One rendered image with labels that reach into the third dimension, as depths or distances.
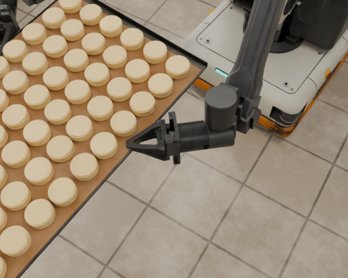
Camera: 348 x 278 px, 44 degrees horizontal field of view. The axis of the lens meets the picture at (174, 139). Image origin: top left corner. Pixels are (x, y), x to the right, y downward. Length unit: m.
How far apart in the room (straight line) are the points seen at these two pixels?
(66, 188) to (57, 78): 0.24
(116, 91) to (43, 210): 0.27
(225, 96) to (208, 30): 1.26
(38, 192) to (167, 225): 1.04
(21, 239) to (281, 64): 1.42
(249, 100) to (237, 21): 1.25
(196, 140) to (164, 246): 1.02
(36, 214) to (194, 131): 0.32
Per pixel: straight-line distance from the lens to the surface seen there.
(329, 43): 1.96
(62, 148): 0.82
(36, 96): 0.90
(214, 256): 1.77
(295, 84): 1.87
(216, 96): 0.76
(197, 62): 0.92
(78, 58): 0.93
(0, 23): 1.05
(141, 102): 0.84
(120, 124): 0.82
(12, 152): 0.85
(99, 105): 0.85
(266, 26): 0.81
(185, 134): 0.79
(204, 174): 1.89
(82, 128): 0.83
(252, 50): 0.82
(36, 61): 0.95
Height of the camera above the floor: 1.70
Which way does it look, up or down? 60 degrees down
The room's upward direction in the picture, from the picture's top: straight up
